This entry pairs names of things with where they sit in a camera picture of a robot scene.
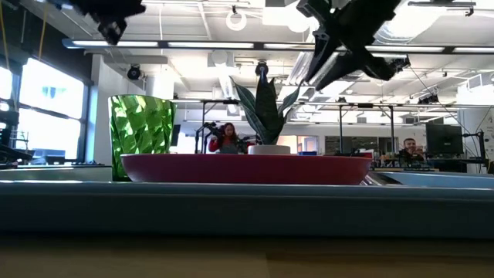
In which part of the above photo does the yellow hanging cable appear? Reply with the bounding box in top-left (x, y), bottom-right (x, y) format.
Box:
top-left (37, 2), bottom-right (49, 61)
top-left (0, 0), bottom-right (10, 71)

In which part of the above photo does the black equipment by window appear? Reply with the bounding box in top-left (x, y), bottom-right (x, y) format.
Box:
top-left (0, 96), bottom-right (36, 168)

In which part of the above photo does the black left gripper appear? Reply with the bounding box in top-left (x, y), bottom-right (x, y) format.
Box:
top-left (72, 0), bottom-right (147, 46)

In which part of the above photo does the silver ventilation duct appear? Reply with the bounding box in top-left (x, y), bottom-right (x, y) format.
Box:
top-left (372, 0), bottom-right (445, 47)

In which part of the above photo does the green faceted plastic cup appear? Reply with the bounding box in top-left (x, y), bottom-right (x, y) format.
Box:
top-left (107, 93), bottom-right (178, 182)

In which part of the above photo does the person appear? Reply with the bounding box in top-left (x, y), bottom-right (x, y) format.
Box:
top-left (208, 122), bottom-right (243, 155)
top-left (398, 137), bottom-right (425, 162)

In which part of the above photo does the blue plastic tray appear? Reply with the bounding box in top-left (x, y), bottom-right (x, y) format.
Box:
top-left (0, 165), bottom-right (494, 239)

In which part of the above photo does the large window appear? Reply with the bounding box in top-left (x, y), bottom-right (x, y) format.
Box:
top-left (0, 57), bottom-right (92, 163)

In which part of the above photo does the snake plant in white pot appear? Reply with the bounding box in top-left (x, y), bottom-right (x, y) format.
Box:
top-left (229, 75), bottom-right (306, 156)

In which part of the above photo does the white light strip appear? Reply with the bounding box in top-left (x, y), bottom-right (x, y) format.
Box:
top-left (263, 42), bottom-right (316, 50)
top-left (63, 38), bottom-right (160, 49)
top-left (452, 46), bottom-right (494, 54)
top-left (167, 41), bottom-right (255, 49)
top-left (364, 45), bottom-right (445, 53)

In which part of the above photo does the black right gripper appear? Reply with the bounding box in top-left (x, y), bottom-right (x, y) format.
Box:
top-left (296, 0), bottom-right (403, 93)

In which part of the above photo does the silver metal cutlery piece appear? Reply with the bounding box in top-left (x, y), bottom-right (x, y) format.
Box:
top-left (360, 172), bottom-right (404, 187)

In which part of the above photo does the red bowl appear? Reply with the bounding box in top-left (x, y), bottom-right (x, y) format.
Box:
top-left (120, 153), bottom-right (374, 186)

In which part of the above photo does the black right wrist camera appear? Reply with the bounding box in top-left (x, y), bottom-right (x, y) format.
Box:
top-left (360, 49), bottom-right (397, 82)

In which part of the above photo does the white hanging ring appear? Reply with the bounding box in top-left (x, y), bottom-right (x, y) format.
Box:
top-left (225, 9), bottom-right (248, 32)

